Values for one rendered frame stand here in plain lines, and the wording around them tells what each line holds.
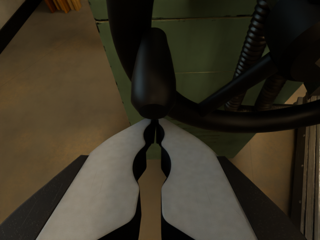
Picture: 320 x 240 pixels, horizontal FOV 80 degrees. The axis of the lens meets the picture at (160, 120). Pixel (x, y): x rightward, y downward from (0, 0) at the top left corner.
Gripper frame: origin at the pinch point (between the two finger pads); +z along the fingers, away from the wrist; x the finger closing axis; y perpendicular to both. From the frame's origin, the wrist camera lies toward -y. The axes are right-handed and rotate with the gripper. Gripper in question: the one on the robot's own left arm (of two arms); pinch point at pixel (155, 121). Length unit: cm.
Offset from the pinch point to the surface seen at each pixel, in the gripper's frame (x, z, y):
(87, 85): -45, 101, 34
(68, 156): -45, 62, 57
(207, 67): 10.1, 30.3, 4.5
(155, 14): -0.6, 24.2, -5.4
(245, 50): 10.0, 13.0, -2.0
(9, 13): -109, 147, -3
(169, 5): 1.5, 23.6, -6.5
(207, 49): 8.9, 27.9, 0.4
